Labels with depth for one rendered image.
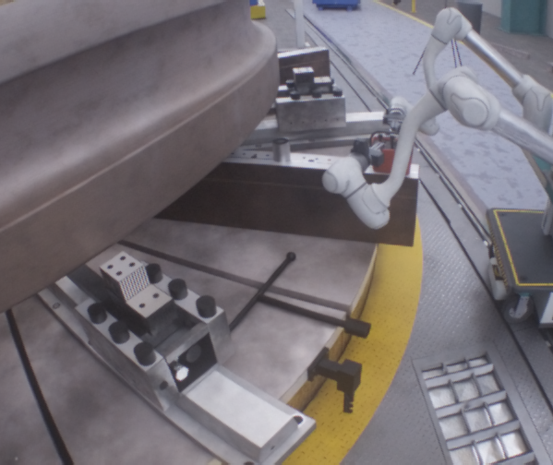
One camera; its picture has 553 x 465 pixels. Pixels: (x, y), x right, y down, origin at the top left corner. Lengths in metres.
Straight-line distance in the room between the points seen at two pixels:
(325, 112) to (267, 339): 1.71
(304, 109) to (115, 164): 1.83
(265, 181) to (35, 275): 1.28
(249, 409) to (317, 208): 1.15
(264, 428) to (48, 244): 0.87
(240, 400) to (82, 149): 0.96
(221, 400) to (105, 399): 0.52
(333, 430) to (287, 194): 1.13
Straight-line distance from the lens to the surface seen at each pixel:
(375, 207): 1.80
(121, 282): 1.52
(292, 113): 3.17
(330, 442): 1.99
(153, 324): 1.51
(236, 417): 1.54
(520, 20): 11.06
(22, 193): 1.53
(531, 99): 2.40
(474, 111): 1.51
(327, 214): 2.36
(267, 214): 2.46
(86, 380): 1.99
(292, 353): 1.89
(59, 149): 1.59
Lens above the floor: 1.73
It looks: 34 degrees down
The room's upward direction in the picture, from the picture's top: 5 degrees counter-clockwise
